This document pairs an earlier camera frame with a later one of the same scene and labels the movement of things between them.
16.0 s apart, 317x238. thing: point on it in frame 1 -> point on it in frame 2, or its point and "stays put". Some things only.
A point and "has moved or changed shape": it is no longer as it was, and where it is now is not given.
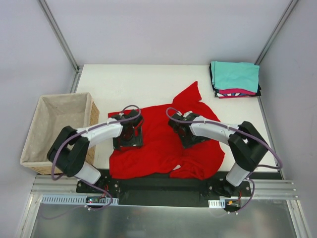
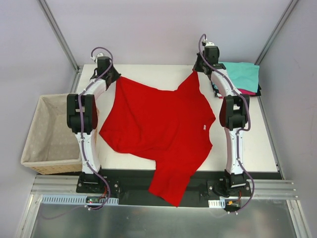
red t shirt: (163, 155) has moved or changed shape
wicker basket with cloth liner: (53, 112) stays put
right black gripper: (189, 143) -> (198, 66)
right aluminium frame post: (290, 6) stays put
